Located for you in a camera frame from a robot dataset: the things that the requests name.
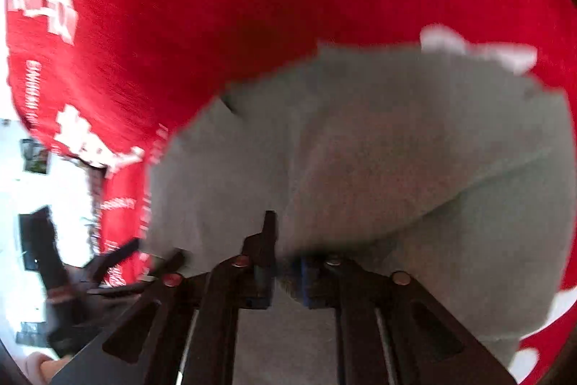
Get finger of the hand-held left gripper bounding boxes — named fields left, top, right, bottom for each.
left=146, top=249, right=186, bottom=280
left=92, top=238, right=141, bottom=280

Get person's left hand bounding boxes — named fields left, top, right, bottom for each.
left=26, top=351, right=73, bottom=382

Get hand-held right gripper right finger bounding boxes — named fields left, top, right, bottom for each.
left=298, top=254, right=517, bottom=385

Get red printed blanket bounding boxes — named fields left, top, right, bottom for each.
left=2, top=0, right=577, bottom=383

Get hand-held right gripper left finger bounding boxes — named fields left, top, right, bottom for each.
left=54, top=211, right=277, bottom=385

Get dark framed wall picture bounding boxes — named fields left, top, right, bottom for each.
left=20, top=139, right=49, bottom=175

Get small grey cloth garment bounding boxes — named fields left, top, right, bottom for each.
left=144, top=42, right=569, bottom=385

